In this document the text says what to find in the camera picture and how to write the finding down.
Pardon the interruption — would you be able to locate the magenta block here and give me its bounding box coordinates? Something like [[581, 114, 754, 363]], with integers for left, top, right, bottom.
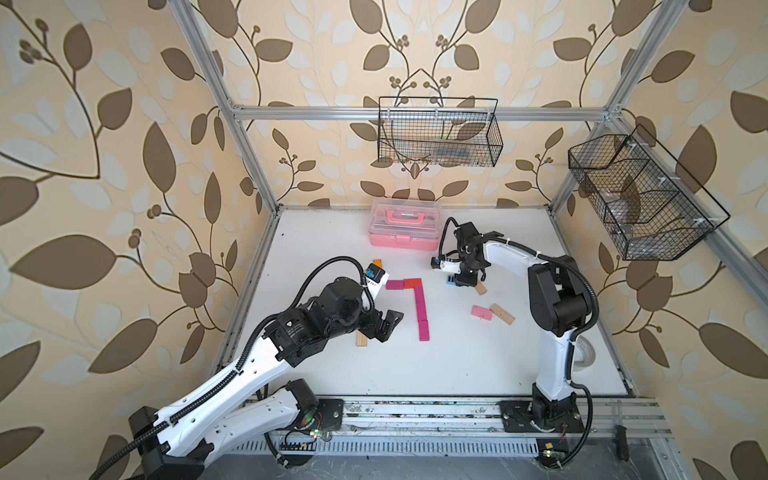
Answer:
[[418, 321, 430, 342], [416, 302, 428, 322], [386, 280, 405, 290], [414, 286, 426, 306]]

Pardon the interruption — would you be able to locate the magenta block bottom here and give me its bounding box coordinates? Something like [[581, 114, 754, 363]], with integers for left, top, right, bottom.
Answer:
[[418, 321, 430, 342]]

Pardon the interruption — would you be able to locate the red block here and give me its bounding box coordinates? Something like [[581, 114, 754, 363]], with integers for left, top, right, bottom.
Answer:
[[404, 278, 423, 289]]

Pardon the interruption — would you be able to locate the light pink block top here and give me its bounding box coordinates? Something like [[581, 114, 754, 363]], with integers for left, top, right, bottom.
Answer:
[[471, 305, 494, 321]]

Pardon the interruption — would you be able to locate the wooden dotted block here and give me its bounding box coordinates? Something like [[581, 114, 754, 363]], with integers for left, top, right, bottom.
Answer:
[[490, 304, 515, 325]]

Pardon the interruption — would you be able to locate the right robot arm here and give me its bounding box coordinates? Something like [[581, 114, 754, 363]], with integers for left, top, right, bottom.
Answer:
[[431, 217, 599, 431]]

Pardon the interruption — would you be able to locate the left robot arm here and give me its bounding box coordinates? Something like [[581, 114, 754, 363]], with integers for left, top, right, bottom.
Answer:
[[91, 256, 403, 479]]

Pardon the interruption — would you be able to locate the pink plastic storage box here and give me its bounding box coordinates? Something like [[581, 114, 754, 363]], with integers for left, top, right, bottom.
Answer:
[[368, 198, 443, 252]]

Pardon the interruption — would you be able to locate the white tape roll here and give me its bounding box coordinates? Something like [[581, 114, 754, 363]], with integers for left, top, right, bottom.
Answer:
[[573, 336, 596, 371]]

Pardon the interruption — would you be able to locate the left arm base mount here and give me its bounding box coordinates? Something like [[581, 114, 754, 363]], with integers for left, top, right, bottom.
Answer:
[[263, 395, 345, 445]]

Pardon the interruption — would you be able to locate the black wire basket back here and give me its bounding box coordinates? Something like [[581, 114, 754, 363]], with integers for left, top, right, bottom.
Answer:
[[377, 95, 504, 168]]

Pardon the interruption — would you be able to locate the black wire basket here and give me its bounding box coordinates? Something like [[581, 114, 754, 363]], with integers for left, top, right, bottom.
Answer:
[[568, 124, 731, 261], [377, 95, 504, 168]]

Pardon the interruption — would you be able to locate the aluminium frame rail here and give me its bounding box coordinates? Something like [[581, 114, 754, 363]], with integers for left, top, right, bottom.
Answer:
[[225, 396, 689, 479]]

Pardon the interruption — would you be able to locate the black wire basket right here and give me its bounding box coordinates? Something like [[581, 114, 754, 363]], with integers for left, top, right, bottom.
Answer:
[[568, 124, 731, 261]]

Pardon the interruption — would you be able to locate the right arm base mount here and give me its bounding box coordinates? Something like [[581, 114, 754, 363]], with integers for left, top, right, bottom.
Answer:
[[498, 400, 587, 435]]

